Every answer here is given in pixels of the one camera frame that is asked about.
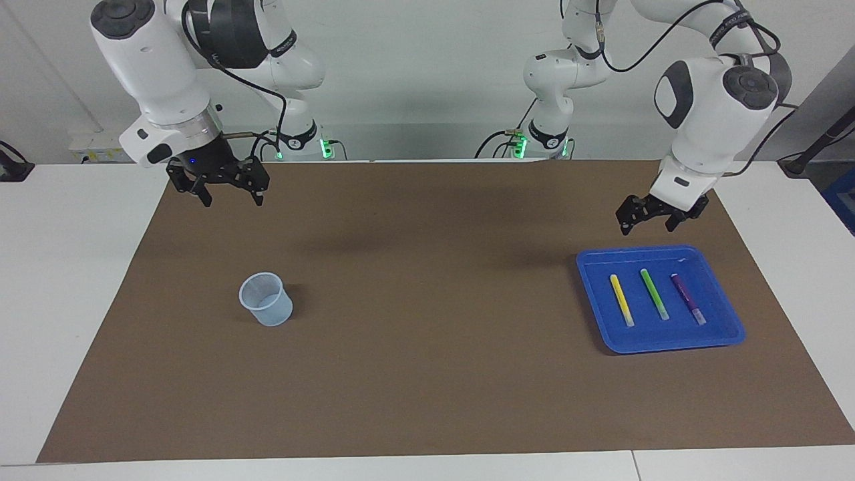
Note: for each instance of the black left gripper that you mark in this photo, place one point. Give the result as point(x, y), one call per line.
point(678, 210)

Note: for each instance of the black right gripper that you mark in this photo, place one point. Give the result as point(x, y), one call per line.
point(204, 164)

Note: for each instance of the green pen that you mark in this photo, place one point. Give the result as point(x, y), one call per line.
point(654, 294)

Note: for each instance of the purple pen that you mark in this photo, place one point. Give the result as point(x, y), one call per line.
point(688, 299)

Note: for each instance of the yellow pen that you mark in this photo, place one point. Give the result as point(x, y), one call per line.
point(621, 299)

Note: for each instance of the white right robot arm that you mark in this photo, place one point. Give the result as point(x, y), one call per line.
point(157, 67)

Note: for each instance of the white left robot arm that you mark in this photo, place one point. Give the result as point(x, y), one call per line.
point(708, 127)

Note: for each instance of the blue plastic tray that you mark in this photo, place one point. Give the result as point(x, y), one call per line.
point(601, 314)

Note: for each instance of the white power strip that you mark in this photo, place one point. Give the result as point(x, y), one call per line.
point(87, 150)

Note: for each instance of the clear plastic cup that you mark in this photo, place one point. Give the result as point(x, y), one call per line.
point(270, 314)

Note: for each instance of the black stand pole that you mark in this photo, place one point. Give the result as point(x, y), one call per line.
point(818, 143)

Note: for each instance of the blue box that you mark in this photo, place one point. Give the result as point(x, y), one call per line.
point(843, 200)

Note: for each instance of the black clamp base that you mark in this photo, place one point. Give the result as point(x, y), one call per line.
point(13, 168)

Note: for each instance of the brown paper table mat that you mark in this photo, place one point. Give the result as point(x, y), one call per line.
point(414, 374)

